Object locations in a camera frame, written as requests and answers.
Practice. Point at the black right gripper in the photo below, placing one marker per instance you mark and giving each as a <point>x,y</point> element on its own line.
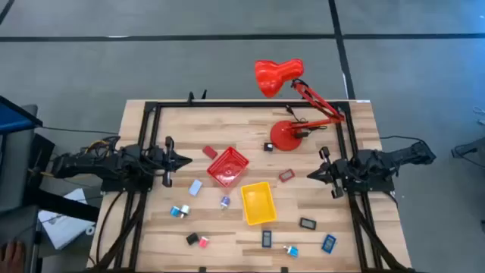
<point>339,170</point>

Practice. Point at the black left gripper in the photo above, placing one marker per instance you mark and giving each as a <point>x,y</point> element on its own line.
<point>168,163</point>

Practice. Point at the light blue box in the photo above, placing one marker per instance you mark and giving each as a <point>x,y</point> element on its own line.
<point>195,187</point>

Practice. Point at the red rectangular box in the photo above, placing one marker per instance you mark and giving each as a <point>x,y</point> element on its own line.
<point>209,152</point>

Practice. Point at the small cyan sharpener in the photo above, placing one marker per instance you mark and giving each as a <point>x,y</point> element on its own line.
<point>174,211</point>

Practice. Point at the black LCD display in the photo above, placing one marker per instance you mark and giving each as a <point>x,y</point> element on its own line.
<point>307,223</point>

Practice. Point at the small black cube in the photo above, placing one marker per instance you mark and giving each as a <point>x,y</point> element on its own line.
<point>268,147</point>

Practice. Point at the blue silver sharpener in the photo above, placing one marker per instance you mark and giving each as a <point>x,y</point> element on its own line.
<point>225,202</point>

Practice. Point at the cyan white sharpener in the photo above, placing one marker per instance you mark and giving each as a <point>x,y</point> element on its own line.
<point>291,250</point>

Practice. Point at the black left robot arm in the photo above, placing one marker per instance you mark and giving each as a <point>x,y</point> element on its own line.
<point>113,165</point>

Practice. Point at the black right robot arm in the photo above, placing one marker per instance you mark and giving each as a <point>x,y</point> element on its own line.
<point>398,155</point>

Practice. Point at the red plastic basket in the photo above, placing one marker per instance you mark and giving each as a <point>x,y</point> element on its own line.
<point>227,168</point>

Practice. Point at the yellow plastic basket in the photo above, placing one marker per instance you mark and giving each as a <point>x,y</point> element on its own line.
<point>258,203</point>

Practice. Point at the bright blue LCD display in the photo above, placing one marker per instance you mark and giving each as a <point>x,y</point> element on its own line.
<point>329,243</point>

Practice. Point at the small black block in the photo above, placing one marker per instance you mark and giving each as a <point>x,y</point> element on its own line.
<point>192,238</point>

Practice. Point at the small pink block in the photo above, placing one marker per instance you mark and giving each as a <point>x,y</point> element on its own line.
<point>204,242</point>

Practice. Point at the red desk lamp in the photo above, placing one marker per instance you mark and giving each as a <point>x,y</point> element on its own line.
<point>278,74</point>

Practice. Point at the white paper sheet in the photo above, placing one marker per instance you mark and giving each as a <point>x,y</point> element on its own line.
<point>64,227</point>

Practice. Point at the grey side desk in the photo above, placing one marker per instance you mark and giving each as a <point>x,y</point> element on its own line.
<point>15,170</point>

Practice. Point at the blue computer monitor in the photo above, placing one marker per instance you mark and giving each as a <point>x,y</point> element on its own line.
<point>11,119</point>

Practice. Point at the person's hand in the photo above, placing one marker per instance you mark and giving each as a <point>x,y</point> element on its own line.
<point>11,258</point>

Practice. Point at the black clamp bracket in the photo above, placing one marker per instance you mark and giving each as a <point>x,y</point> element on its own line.
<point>191,98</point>

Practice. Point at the black aluminium table frame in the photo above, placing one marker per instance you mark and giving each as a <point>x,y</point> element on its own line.
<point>246,104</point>

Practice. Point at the black desk frame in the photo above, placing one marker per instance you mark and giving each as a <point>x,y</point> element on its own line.
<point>57,204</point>

